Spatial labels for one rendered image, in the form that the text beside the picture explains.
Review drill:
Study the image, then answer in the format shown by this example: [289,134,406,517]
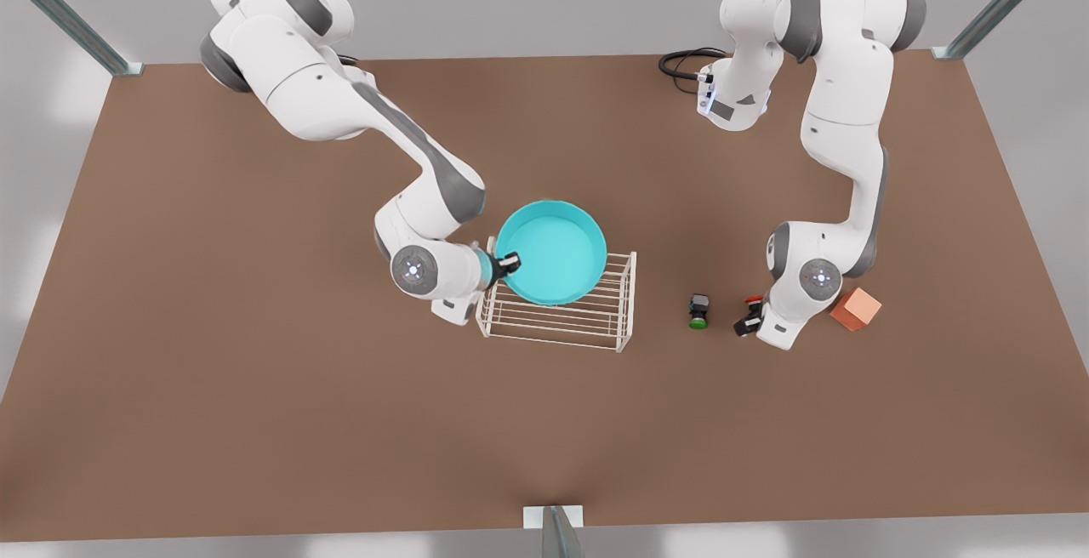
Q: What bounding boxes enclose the silver frame post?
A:
[522,505,584,558]
[0,0,145,77]
[932,0,1080,61]

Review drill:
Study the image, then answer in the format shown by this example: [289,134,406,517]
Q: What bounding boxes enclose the white wire shelf rack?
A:
[476,237,637,354]

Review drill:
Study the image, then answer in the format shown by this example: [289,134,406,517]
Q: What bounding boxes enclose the turquoise round plate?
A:
[494,200,608,306]

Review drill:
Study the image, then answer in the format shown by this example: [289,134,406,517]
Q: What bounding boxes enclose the orange cube block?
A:
[830,288,883,333]

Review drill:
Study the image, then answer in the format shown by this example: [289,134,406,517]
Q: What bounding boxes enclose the black cable loop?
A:
[658,48,729,96]

